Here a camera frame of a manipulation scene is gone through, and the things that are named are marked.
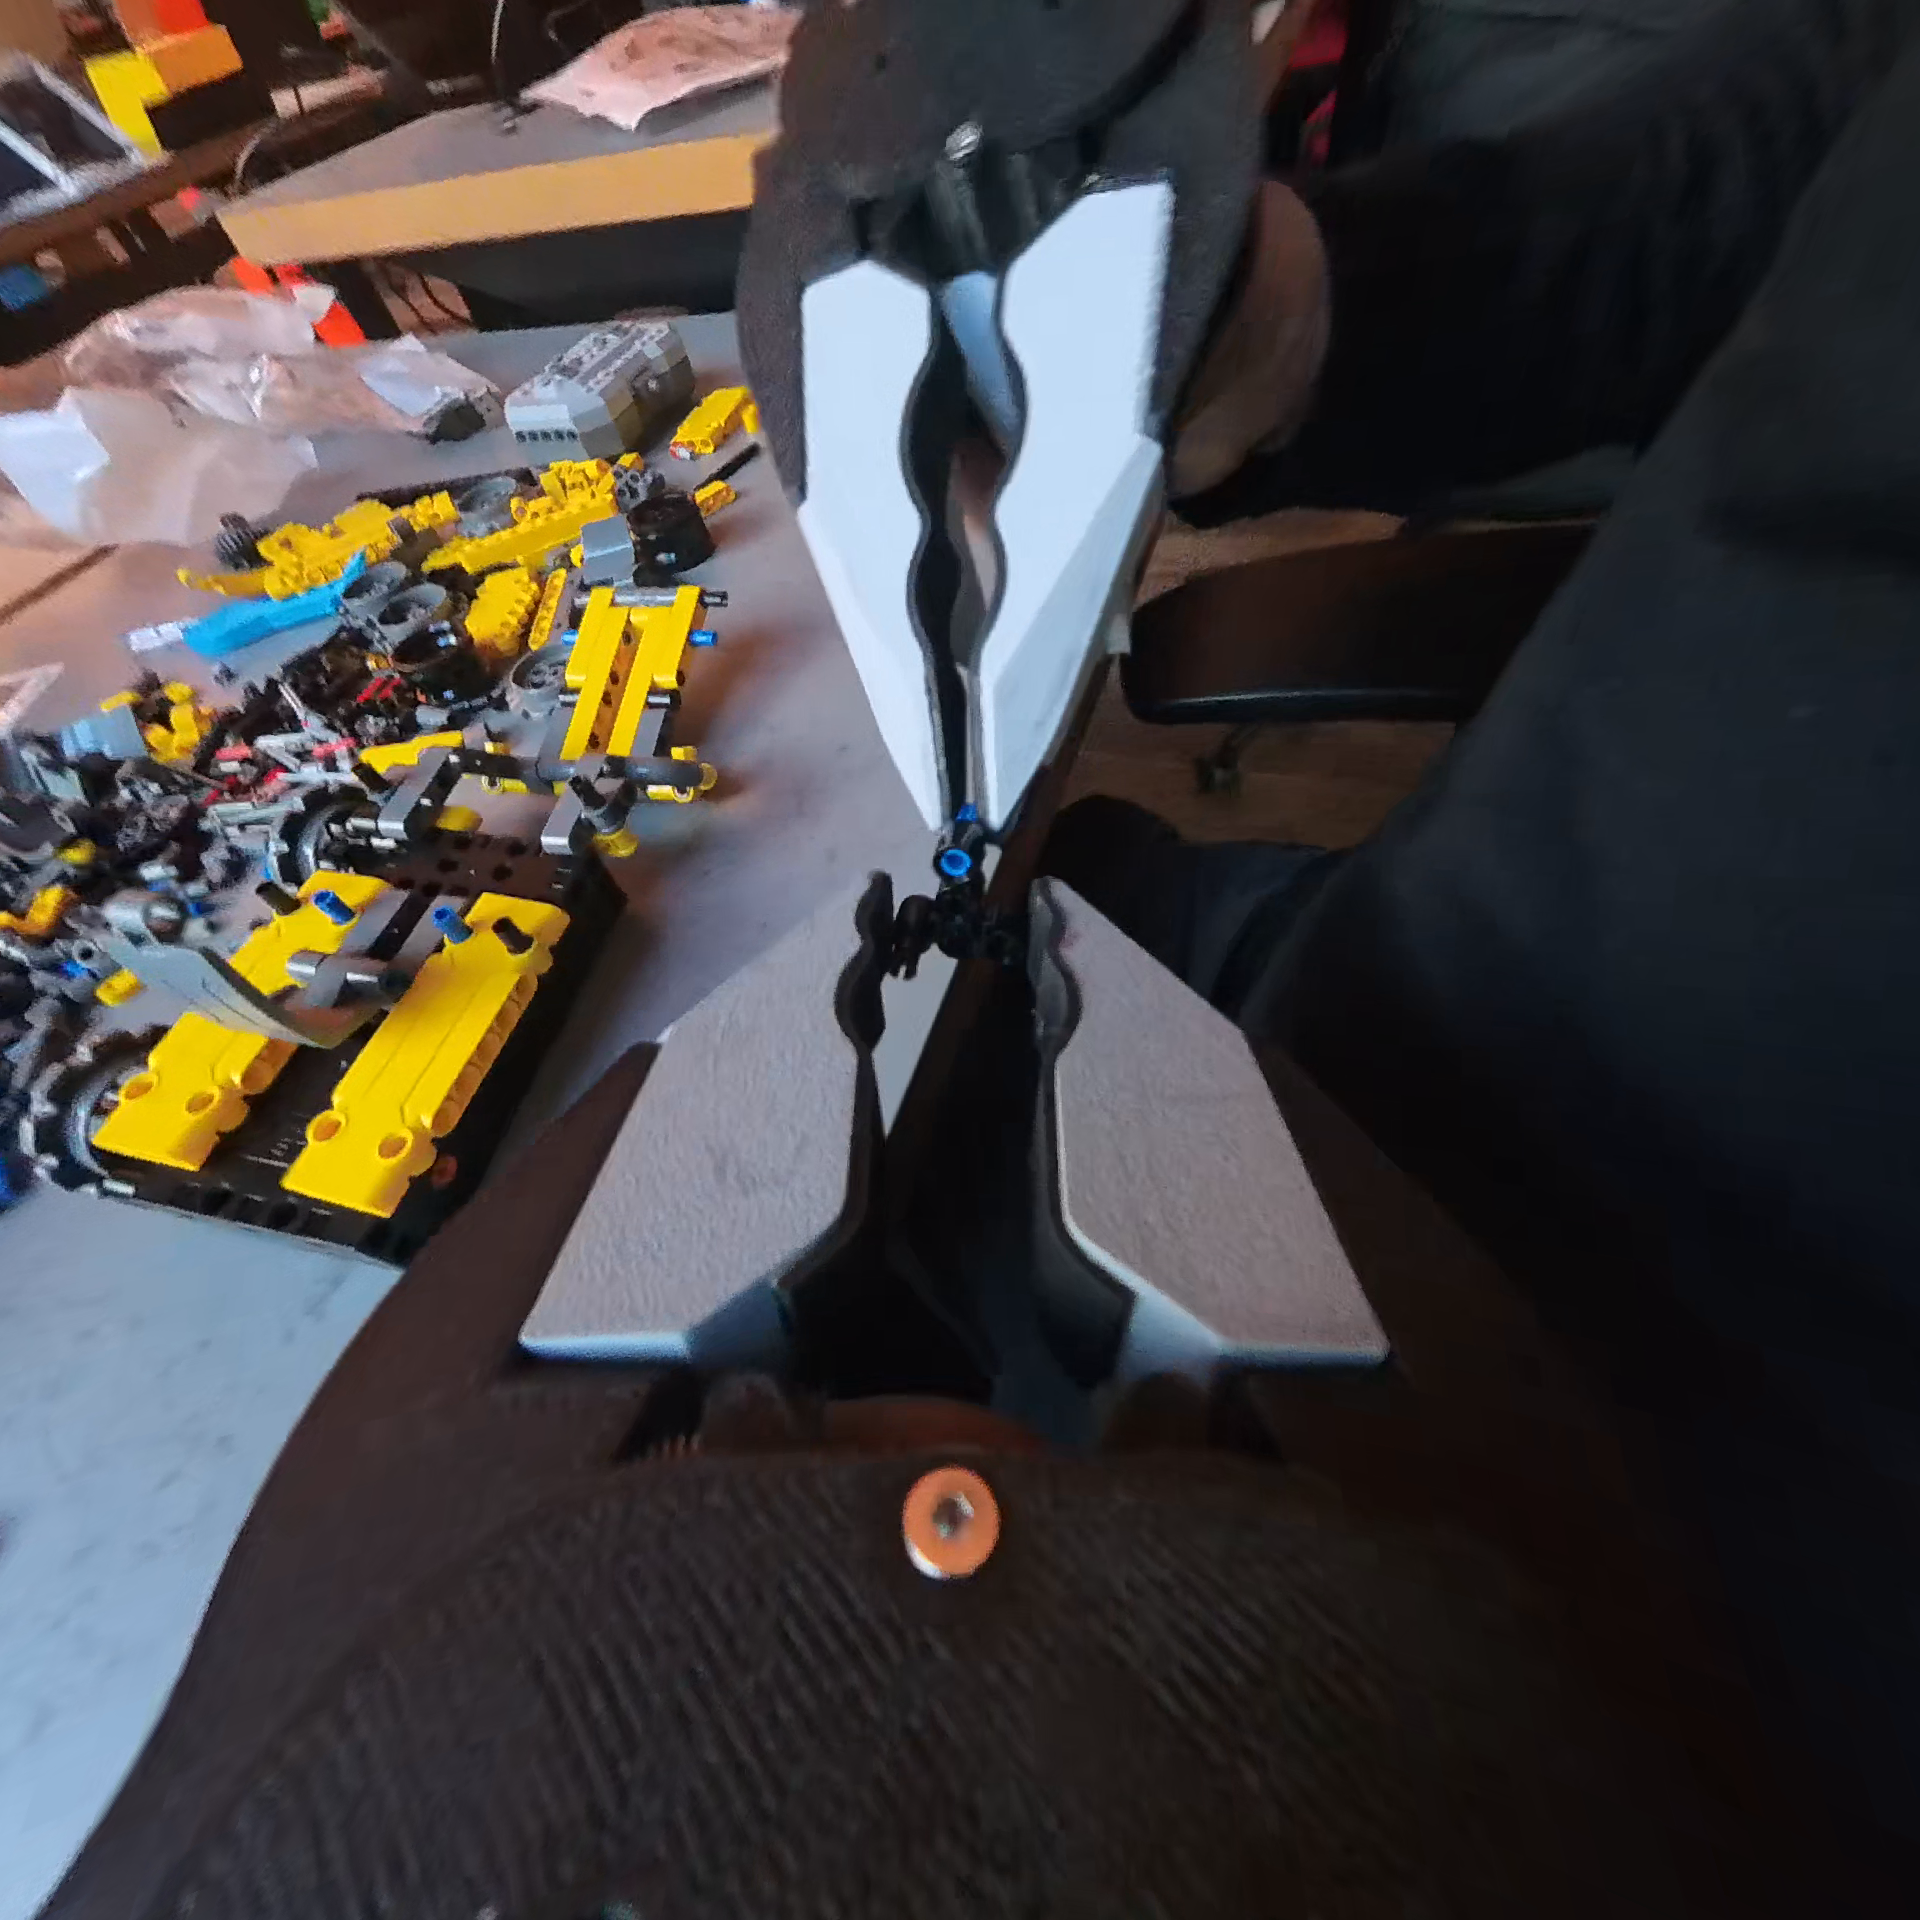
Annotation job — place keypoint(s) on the black office chair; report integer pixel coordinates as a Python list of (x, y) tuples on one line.
[(1349, 629)]

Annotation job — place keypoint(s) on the black connector with blue pin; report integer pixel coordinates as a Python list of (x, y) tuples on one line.
[(949, 908)]

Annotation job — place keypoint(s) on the orange object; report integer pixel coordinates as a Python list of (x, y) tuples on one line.
[(283, 288)]

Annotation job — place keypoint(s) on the pile of yellow pieces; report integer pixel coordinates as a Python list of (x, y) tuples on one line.
[(495, 534)]

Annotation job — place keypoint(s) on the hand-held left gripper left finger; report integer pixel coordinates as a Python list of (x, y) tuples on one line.
[(704, 1185)]

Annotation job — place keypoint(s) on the person's black pants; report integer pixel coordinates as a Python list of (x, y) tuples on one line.
[(1650, 975)]

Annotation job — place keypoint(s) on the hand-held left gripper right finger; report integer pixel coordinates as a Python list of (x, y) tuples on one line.
[(1200, 1170)]

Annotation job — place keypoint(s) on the white printed paper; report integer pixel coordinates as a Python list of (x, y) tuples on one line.
[(661, 68)]

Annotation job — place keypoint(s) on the person's right hand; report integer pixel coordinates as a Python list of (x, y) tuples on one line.
[(1277, 346)]

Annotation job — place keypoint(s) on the person's right forearm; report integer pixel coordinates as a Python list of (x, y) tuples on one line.
[(1441, 300)]

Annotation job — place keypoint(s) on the blue curved panel piece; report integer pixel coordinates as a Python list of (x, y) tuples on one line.
[(263, 623)]

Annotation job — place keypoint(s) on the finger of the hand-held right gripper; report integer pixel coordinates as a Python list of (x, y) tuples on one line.
[(863, 494), (1089, 450)]

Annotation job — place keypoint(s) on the black round piece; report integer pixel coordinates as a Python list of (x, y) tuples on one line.
[(667, 534)]

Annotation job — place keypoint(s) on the pile of small dark pieces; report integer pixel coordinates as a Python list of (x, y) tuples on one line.
[(136, 765)]

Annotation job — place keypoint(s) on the wooden edged table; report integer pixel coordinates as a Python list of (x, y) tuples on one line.
[(495, 194)]

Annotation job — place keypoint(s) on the clear plastic bags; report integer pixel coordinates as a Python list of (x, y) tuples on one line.
[(194, 406)]

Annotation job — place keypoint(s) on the yellow storage box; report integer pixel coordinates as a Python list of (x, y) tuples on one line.
[(150, 77)]

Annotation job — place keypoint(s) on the yellow black toy vehicle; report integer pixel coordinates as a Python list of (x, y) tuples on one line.
[(376, 1079)]

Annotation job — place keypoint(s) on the grey battery box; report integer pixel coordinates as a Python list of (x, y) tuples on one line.
[(599, 389)]

